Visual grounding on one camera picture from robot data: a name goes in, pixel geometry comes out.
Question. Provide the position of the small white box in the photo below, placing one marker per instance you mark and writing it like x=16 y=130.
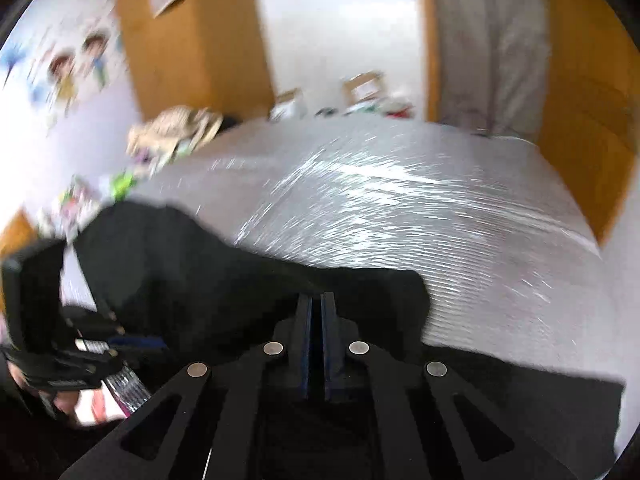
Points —
x=287 y=105

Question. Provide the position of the cartoon wall poster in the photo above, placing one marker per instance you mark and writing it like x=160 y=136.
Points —
x=65 y=67

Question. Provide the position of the person's left hand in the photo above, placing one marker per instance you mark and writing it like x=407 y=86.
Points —
x=64 y=406

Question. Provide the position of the colourful printed packets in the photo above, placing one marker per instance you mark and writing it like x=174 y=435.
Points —
x=72 y=205

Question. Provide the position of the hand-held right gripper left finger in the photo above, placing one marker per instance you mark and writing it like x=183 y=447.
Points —
x=305 y=350

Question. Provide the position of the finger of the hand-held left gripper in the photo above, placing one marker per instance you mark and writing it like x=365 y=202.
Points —
x=137 y=344
x=95 y=321

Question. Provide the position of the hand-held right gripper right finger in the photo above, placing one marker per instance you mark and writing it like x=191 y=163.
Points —
x=327 y=350

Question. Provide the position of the clear plastic door curtain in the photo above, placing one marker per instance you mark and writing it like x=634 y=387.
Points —
x=490 y=45

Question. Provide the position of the beige floral cloth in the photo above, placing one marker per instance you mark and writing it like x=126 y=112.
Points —
x=172 y=132

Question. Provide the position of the wooden door frame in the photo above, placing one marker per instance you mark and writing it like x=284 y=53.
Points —
x=427 y=35

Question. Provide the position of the wooden wardrobe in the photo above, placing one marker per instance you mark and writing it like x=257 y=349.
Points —
x=200 y=60

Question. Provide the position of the brown cardboard box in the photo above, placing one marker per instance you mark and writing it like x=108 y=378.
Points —
x=364 y=87

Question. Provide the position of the wooden door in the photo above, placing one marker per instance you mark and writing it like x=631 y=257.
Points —
x=585 y=110

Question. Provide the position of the low wooden furniture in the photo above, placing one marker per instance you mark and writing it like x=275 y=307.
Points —
x=17 y=235

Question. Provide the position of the silver foil mat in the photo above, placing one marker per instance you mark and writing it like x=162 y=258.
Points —
x=400 y=200

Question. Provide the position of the green packet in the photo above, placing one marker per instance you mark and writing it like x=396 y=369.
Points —
x=122 y=186

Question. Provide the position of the black garment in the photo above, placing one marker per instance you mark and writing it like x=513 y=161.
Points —
x=225 y=285

